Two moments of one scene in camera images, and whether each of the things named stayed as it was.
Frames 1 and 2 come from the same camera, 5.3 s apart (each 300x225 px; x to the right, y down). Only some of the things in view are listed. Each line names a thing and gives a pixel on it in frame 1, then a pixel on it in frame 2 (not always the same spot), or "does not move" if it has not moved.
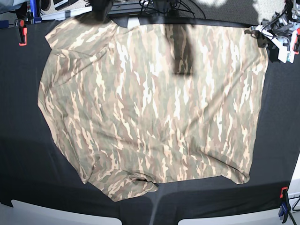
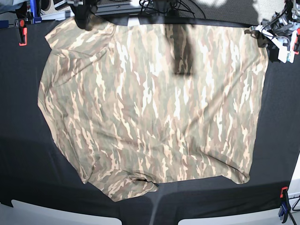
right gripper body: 273,50 does not move
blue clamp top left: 36,18 does not move
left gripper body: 101,9 -> 84,13
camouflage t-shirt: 136,106 does not move
